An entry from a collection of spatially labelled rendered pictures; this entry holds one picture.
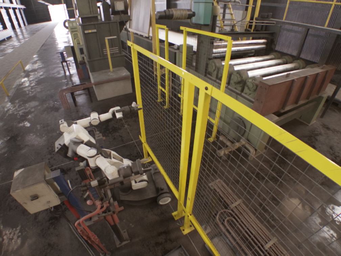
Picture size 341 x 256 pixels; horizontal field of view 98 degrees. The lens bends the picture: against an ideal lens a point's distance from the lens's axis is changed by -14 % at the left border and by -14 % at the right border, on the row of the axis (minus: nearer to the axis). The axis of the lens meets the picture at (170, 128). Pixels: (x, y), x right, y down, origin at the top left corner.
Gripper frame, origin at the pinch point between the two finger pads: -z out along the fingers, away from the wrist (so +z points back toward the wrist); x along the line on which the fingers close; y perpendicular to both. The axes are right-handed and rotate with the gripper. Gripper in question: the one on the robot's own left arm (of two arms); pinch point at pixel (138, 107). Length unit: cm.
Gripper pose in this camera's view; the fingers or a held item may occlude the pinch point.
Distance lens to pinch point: 199.2
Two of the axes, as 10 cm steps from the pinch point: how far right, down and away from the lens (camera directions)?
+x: 4.7, 5.3, -7.0
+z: -8.8, 2.8, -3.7
